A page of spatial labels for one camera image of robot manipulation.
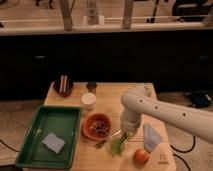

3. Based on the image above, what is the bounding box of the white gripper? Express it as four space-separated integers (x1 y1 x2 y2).
120 116 141 140

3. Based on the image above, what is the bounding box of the green pepper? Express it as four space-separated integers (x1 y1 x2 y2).
110 133 127 156

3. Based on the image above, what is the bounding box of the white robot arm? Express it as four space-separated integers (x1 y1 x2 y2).
121 86 213 144

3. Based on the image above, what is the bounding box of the green plastic cup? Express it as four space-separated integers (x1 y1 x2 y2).
108 139 124 156

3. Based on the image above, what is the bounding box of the small dark cup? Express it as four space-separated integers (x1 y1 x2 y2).
86 82 97 94

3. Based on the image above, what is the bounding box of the orange bowl with contents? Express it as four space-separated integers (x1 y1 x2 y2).
82 113 111 141

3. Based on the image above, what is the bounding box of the orange tomato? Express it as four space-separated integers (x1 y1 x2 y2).
133 149 149 166

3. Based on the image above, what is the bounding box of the metal fork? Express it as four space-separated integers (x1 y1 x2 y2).
95 130 121 149

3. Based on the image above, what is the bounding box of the white lidded container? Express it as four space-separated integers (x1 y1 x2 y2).
81 92 96 110

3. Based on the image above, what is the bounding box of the green plastic tray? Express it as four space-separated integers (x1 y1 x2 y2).
15 106 81 169

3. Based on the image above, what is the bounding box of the black bag on floor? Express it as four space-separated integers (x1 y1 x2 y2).
185 91 211 108

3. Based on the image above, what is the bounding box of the dark plate with sticks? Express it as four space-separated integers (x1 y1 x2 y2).
53 75 73 97

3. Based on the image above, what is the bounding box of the blue sponge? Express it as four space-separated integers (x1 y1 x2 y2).
42 133 65 154

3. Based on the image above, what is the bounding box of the white remote device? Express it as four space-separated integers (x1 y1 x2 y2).
86 0 99 25

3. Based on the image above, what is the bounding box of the black floor cable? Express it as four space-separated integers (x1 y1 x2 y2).
169 134 197 171

